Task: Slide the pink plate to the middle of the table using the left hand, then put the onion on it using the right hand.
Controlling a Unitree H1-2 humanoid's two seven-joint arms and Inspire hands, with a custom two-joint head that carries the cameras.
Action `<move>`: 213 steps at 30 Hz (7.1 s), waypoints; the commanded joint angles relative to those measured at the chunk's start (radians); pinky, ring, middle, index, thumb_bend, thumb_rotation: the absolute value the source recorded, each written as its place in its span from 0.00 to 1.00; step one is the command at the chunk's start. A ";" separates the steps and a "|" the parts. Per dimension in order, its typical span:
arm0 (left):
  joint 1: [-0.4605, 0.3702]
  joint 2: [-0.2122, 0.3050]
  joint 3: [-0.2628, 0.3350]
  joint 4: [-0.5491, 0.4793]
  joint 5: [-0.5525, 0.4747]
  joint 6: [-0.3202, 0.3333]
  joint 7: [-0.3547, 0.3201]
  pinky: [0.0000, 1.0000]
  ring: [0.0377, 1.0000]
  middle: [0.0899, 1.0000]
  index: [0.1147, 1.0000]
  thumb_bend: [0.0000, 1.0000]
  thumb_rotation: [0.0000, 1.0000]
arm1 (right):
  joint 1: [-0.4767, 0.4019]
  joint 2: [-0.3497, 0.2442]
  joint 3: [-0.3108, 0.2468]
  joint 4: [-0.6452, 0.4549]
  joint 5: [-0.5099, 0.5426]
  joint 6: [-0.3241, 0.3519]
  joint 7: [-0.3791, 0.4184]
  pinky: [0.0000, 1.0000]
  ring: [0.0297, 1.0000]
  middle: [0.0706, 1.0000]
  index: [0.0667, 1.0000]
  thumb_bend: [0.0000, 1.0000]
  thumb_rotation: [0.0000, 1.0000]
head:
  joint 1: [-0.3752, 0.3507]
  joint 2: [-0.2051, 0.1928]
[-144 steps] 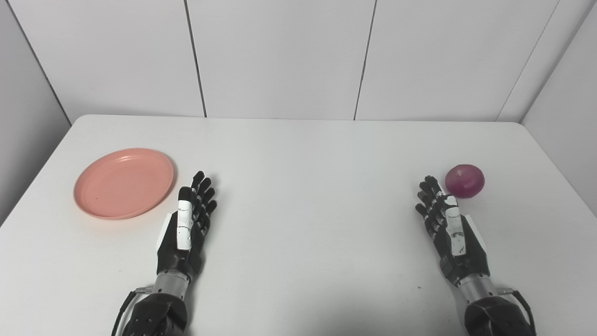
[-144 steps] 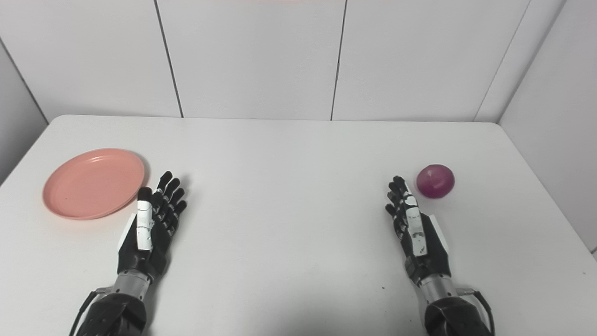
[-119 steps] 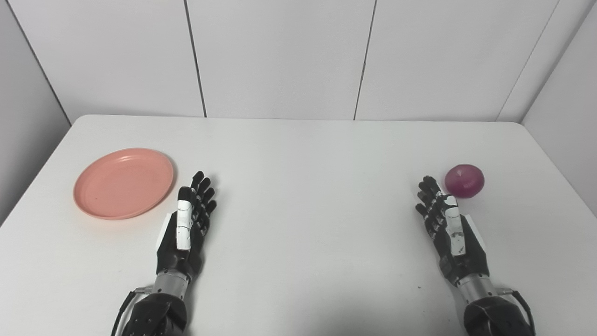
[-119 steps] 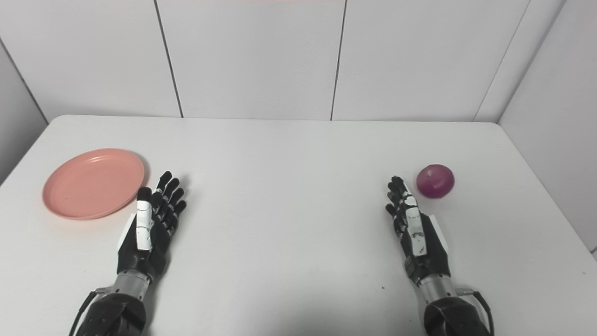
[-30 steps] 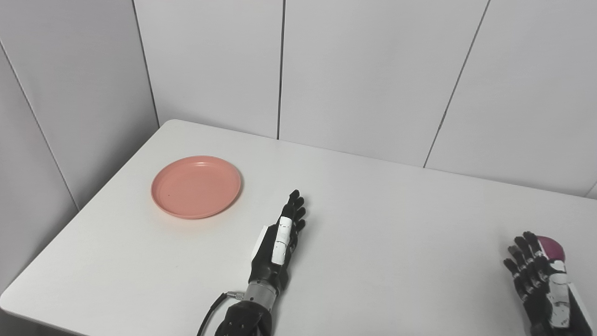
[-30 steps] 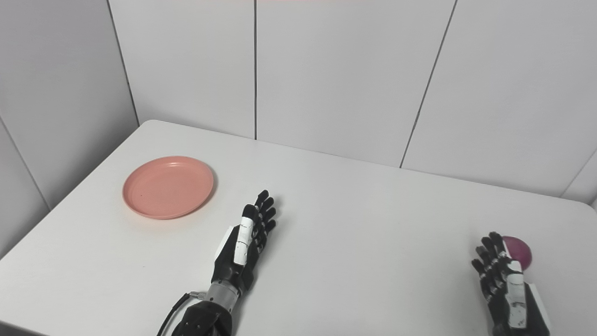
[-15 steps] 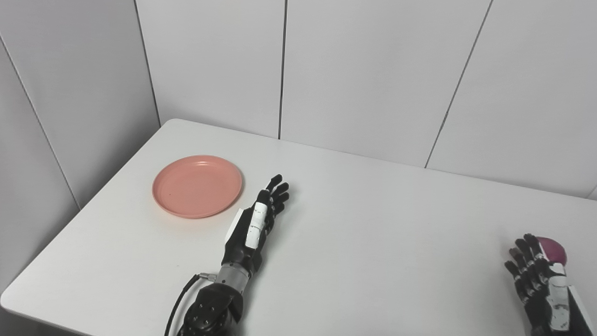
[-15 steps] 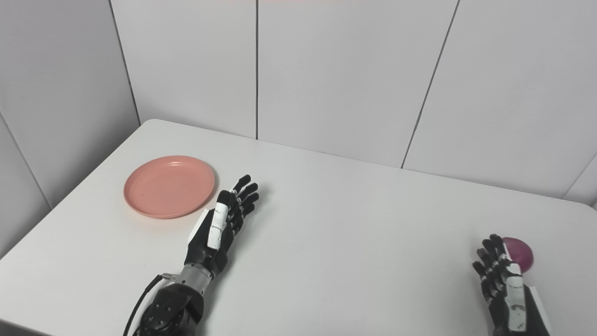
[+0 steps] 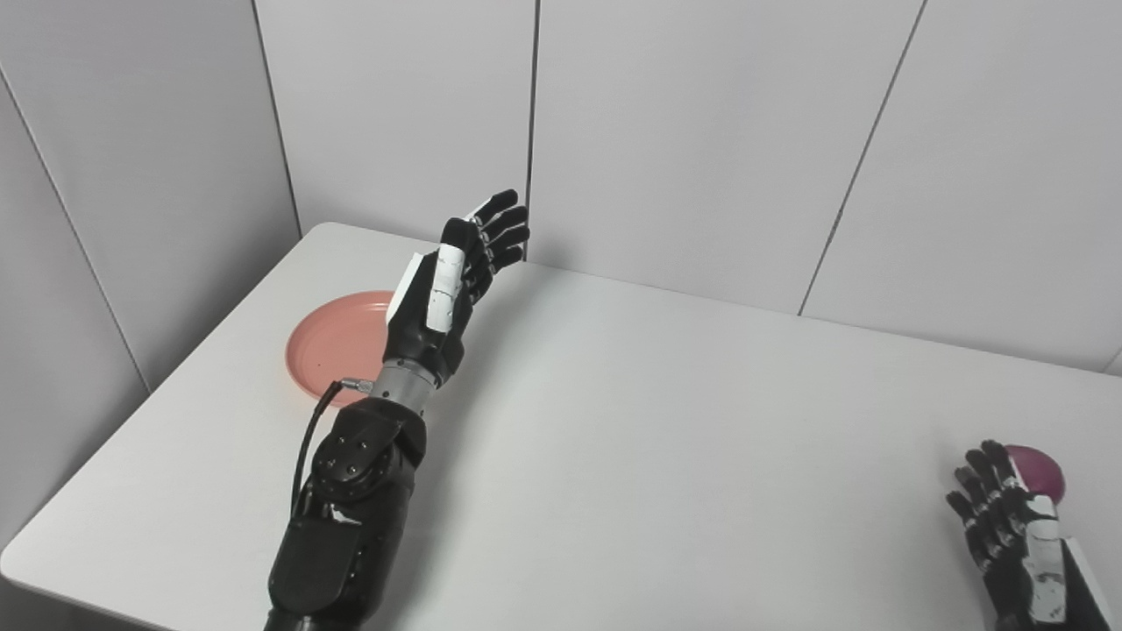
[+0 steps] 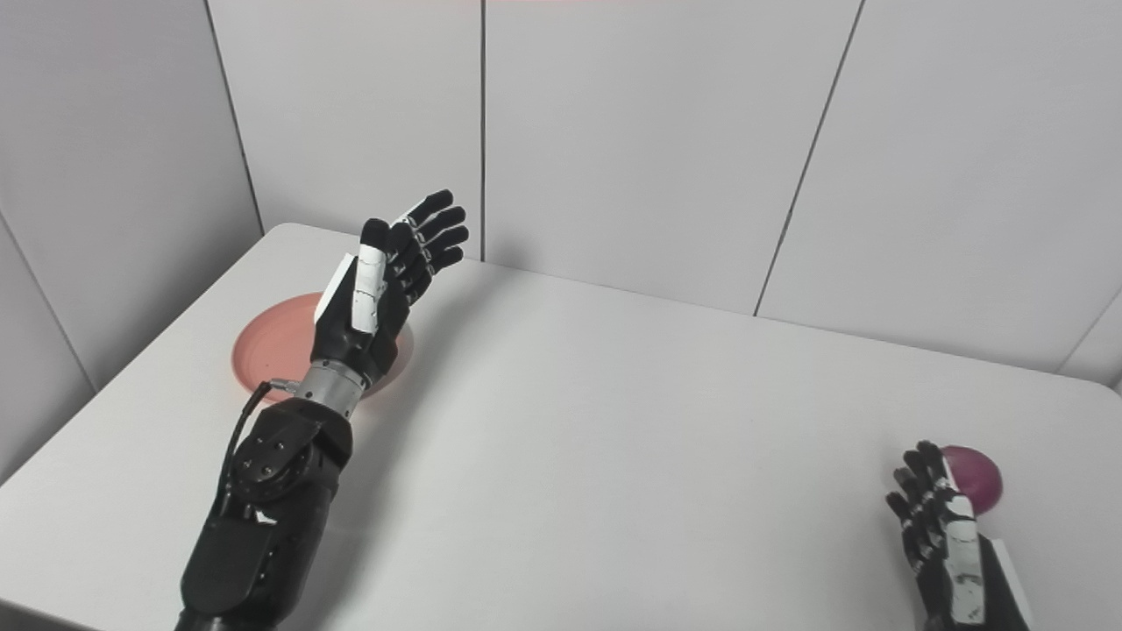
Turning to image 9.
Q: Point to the pink round plate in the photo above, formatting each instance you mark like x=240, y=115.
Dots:
x=337, y=350

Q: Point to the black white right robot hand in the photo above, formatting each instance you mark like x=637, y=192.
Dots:
x=1026, y=543

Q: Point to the purple onion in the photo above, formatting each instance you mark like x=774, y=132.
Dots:
x=1043, y=473

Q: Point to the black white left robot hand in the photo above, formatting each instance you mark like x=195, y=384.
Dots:
x=438, y=298

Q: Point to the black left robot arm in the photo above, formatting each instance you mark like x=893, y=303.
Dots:
x=351, y=517

